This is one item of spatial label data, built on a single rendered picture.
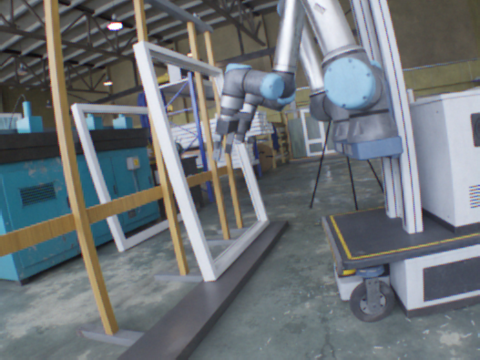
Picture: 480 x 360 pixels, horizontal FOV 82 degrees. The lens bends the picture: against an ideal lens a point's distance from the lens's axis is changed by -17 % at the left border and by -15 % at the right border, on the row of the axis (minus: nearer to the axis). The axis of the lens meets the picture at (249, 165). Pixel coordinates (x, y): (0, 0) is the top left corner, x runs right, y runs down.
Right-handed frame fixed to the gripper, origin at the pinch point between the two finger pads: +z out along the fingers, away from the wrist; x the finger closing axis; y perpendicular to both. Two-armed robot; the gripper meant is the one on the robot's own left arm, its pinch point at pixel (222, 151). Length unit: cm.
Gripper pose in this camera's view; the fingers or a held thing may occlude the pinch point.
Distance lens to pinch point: 126.9
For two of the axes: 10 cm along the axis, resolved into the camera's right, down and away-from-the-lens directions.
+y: -9.4, -2.6, 2.1
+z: -1.9, 9.4, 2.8
